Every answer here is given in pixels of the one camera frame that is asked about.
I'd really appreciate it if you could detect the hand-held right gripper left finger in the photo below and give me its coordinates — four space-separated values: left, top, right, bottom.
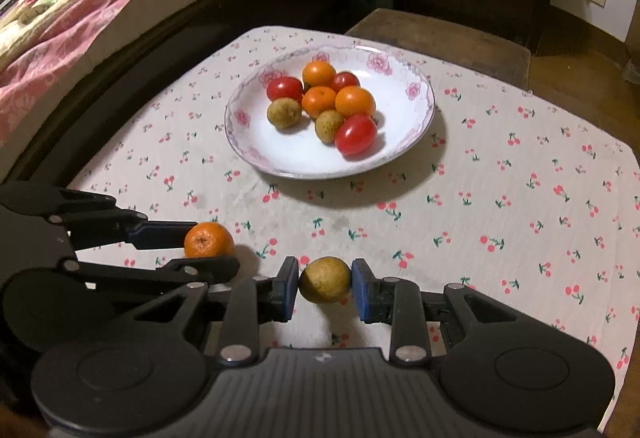
127 257 301 364

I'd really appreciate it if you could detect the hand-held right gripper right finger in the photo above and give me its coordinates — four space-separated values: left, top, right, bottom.
351 259 531 364

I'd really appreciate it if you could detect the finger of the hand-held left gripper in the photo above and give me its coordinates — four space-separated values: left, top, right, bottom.
47 188 199 251
59 255 242 305

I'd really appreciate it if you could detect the small orange mandarin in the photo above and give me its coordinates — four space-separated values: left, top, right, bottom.
335 86 377 119
301 86 339 120
302 60 338 89
183 222 236 260

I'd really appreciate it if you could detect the small brown round fruit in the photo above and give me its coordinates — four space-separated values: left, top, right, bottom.
314 110 346 145
266 98 303 130
299 256 353 304

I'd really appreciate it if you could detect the white floral rimmed plate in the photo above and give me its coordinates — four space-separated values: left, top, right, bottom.
224 42 436 181

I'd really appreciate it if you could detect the white cherry print tablecloth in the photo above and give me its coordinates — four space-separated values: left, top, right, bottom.
65 25 639 415

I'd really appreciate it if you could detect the red cherry tomato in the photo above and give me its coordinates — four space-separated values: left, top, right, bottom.
334 114 379 157
330 72 361 93
266 76 305 104

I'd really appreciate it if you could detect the pink floral blanket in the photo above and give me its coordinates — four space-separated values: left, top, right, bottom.
0 0 222 149

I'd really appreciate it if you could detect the pale yellow blanket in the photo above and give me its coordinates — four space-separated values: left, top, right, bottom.
0 0 162 64

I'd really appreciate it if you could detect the brown wooden stool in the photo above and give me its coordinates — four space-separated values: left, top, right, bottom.
345 9 532 86

